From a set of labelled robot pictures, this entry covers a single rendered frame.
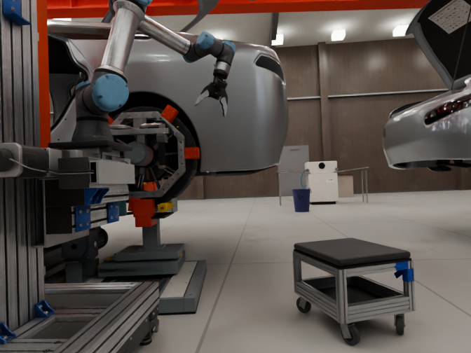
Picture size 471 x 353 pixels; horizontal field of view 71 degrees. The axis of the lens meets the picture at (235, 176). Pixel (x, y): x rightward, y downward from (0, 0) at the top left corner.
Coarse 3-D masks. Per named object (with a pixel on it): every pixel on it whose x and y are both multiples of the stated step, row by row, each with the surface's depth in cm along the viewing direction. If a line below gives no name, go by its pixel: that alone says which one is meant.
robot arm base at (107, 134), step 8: (80, 120) 123; (88, 120) 122; (96, 120) 123; (104, 120) 126; (80, 128) 122; (88, 128) 122; (96, 128) 123; (104, 128) 125; (72, 136) 125; (80, 136) 121; (88, 136) 121; (96, 136) 122; (104, 136) 124; (112, 136) 129
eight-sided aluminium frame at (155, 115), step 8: (128, 112) 208; (136, 112) 208; (144, 112) 208; (152, 112) 207; (120, 120) 207; (176, 136) 208; (184, 144) 212; (184, 160) 208; (184, 168) 207; (176, 176) 207; (168, 184) 213; (128, 192) 206; (136, 192) 206; (144, 192) 207; (152, 192) 207; (160, 192) 206
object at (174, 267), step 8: (112, 256) 228; (184, 256) 240; (104, 264) 212; (112, 264) 208; (120, 264) 207; (128, 264) 207; (136, 264) 207; (144, 264) 208; (152, 264) 208; (160, 264) 208; (168, 264) 208; (176, 264) 208; (104, 272) 207; (112, 272) 207; (120, 272) 207; (128, 272) 207; (136, 272) 207; (144, 272) 207; (152, 272) 208; (160, 272) 208; (168, 272) 208; (176, 272) 208
